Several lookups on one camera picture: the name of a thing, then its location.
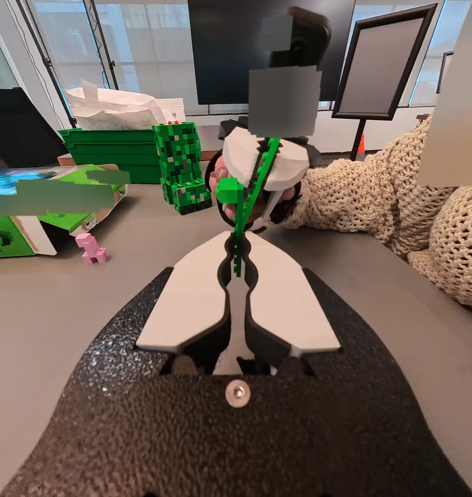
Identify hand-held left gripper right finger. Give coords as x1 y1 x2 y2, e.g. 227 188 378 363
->
242 232 342 376

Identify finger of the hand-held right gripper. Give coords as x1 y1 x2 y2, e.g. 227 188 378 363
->
259 141 311 192
222 129 268 184

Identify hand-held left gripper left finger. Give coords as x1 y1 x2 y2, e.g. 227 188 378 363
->
135 231 236 375

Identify long green lego plate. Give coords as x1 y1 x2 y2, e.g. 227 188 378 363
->
242 137 282 231

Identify person's right forearm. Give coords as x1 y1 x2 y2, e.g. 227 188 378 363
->
284 114 458 259

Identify green lego creeper figure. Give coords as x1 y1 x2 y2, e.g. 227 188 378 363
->
152 121 214 216

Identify pink lego pig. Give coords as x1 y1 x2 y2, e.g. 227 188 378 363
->
74 232 110 266

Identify green lego box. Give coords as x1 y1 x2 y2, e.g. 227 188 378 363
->
0 164 131 259

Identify person's right hand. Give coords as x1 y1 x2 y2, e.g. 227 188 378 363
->
205 155 303 228

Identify black framed monitor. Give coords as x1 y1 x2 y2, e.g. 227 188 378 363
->
331 3 439 160

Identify green plastic bins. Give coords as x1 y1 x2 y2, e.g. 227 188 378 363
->
57 128 163 185

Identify white paper bags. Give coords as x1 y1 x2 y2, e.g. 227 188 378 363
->
64 79 187 131

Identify cream knitted sweater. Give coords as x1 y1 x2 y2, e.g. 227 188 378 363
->
407 186 472 312

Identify studio light on stand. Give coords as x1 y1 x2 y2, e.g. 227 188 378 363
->
16 0 78 129
83 0 121 91

